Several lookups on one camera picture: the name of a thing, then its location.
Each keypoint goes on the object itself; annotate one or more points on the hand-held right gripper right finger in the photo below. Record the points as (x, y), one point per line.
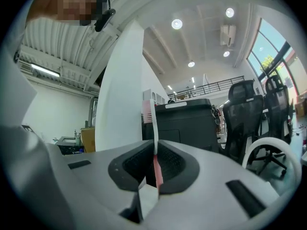
(204, 195)

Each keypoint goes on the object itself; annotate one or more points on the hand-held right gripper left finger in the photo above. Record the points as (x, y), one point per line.
(96, 176)

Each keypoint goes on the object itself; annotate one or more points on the pink white toothbrush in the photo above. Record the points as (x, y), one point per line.
(155, 133)

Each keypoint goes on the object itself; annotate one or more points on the cardboard box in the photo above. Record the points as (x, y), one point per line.
(88, 139)

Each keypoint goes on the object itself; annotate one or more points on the black cabinet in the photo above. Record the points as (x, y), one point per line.
(187, 123)

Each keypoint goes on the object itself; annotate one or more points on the black office chair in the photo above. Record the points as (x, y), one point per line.
(242, 118)
(278, 104)

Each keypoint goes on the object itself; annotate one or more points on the white shelf unit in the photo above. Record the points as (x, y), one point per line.
(153, 97)

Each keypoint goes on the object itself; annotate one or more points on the black metal railing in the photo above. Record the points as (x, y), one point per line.
(208, 87)

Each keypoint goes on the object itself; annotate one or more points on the person's grey shirt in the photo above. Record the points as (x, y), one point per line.
(14, 104)

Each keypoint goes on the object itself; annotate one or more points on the fluorescent tube light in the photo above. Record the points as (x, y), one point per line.
(45, 70)

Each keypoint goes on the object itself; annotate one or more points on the round ceiling light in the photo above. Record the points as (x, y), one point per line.
(229, 12)
(176, 23)
(191, 64)
(226, 54)

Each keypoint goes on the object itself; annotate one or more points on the large glass window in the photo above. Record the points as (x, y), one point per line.
(268, 47)

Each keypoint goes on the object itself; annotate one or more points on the ceiling air conditioner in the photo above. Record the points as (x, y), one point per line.
(227, 35)

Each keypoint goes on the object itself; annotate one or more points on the person's head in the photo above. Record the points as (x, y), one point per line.
(60, 3)

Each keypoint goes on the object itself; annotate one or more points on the black head-mounted camera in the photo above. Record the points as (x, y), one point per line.
(104, 20)

